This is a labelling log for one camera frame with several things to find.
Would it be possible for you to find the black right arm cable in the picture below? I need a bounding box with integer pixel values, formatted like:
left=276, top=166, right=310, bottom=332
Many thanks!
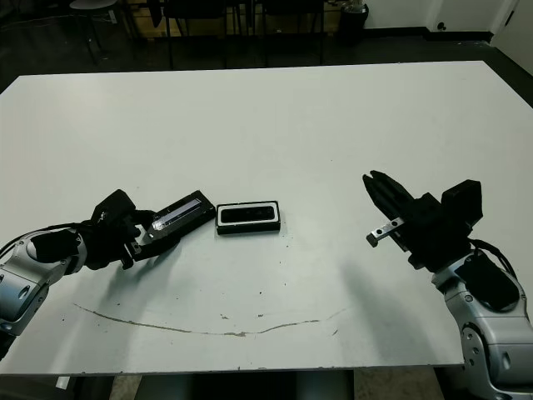
left=468, top=237, right=520, bottom=278

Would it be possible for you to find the brown wooden board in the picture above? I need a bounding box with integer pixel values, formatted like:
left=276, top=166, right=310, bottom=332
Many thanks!
left=137, top=0, right=346, bottom=38

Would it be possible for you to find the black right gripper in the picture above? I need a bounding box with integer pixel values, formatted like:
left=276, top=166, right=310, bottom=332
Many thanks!
left=361, top=169, right=474, bottom=271

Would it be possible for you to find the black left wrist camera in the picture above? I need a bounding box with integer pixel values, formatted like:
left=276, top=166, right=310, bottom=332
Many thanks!
left=92, top=189, right=138, bottom=224

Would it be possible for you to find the black metal chair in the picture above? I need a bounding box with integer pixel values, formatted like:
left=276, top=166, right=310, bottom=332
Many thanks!
left=162, top=0, right=228, bottom=70
left=262, top=0, right=328, bottom=68

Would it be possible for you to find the black box lid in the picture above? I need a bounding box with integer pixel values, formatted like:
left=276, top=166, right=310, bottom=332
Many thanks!
left=132, top=189, right=216, bottom=263

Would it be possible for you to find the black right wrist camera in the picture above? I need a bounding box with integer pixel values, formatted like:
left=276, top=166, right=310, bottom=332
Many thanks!
left=441, top=179, right=484, bottom=239

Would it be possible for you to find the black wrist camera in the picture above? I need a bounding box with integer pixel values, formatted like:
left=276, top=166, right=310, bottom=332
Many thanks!
left=441, top=179, right=484, bottom=239
left=92, top=189, right=138, bottom=224

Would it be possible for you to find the black slim camera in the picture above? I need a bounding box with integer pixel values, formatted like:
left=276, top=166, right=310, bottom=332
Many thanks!
left=220, top=204, right=276, bottom=224

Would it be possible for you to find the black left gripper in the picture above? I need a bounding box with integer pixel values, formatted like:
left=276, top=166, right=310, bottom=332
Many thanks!
left=81, top=206, right=168, bottom=271

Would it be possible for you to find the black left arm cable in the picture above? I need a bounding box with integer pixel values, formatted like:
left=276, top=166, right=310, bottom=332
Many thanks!
left=0, top=222, right=87, bottom=251

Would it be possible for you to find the white cabinet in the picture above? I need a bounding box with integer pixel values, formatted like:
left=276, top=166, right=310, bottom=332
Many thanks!
left=491, top=0, right=533, bottom=47

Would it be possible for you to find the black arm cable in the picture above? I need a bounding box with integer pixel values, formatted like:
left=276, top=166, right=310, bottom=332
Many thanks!
left=468, top=237, right=520, bottom=278
left=0, top=222, right=87, bottom=251

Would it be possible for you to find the black box with white lining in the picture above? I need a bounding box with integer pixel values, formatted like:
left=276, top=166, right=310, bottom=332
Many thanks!
left=215, top=199, right=281, bottom=237

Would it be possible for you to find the black trash bin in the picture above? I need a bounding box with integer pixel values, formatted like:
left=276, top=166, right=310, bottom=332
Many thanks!
left=340, top=0, right=370, bottom=45

